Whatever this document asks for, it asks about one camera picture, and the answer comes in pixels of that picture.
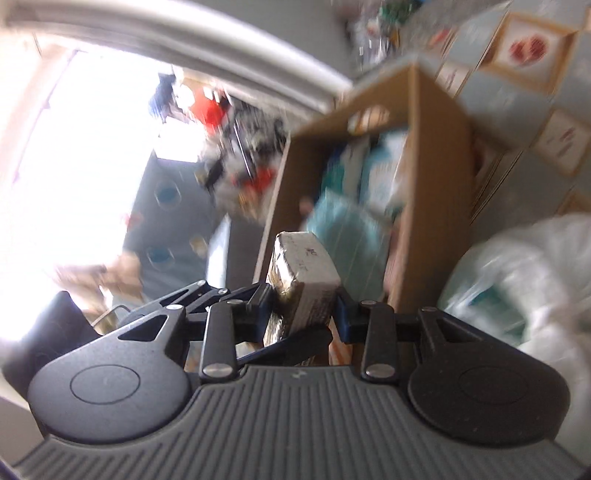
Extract gold tissue pack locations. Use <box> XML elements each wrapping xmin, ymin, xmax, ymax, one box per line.
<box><xmin>263</xmin><ymin>232</ymin><xmax>342</xmax><ymax>346</ymax></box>

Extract light blue checked towel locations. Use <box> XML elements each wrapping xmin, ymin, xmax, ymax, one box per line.
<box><xmin>304</xmin><ymin>190</ymin><xmax>393</xmax><ymax>302</ymax></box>

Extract brown cardboard box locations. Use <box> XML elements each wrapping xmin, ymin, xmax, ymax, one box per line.
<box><xmin>254</xmin><ymin>64</ymin><xmax>474</xmax><ymax>314</ymax></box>

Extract white tissue packs in box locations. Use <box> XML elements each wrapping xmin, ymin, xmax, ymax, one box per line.
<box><xmin>321</xmin><ymin>128</ymin><xmax>409</xmax><ymax>220</ymax></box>

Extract white plastic shopping bag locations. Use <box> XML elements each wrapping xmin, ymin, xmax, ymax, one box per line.
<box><xmin>438</xmin><ymin>213</ymin><xmax>590</xmax><ymax>463</ymax></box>

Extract red plastic bag hanging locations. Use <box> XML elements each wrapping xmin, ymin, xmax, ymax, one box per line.
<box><xmin>189</xmin><ymin>88</ymin><xmax>230</xmax><ymax>133</ymax></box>

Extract patterned table cloth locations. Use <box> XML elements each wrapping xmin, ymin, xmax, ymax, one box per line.
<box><xmin>403</xmin><ymin>1</ymin><xmax>590</xmax><ymax>242</ymax></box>

